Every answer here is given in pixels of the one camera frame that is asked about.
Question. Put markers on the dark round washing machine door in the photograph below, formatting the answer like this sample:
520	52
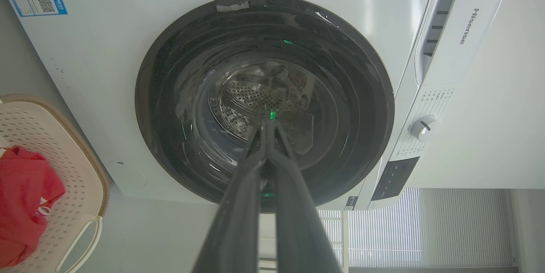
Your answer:
264	94

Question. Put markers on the white vertical window blinds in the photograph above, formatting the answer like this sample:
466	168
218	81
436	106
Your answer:
417	228

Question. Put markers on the red garment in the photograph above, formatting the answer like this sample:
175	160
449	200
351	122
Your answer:
23	200

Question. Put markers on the white Hisense washing machine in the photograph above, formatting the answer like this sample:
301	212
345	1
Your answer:
106	77

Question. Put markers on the white detergent drawer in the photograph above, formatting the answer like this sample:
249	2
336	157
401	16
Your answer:
443	17

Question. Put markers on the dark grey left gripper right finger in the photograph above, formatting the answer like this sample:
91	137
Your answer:
300	222

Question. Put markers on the white washing machine dial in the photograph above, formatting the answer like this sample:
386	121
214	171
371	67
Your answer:
425	128

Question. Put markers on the beige perforated laundry basket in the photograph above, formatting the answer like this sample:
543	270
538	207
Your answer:
72	166

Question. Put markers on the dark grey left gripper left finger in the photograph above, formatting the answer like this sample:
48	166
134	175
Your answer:
238	217

